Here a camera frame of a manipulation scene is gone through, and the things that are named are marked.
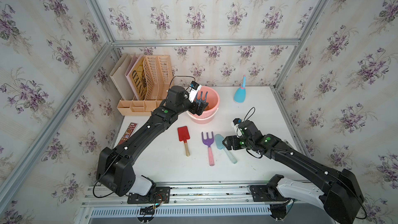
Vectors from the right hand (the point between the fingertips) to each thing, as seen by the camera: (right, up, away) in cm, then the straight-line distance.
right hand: (230, 141), depth 81 cm
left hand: (-15, +22, -3) cm, 27 cm away
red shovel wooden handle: (-26, 0, +14) cm, 30 cm away
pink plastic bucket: (-10, +14, +6) cm, 19 cm away
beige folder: (-63, +36, +7) cm, 73 cm away
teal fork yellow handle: (-15, +23, +19) cm, 34 cm away
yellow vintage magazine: (-55, +35, +15) cm, 67 cm away
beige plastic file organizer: (-47, +44, +34) cm, 73 cm away
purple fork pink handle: (-11, -3, +9) cm, 15 cm away
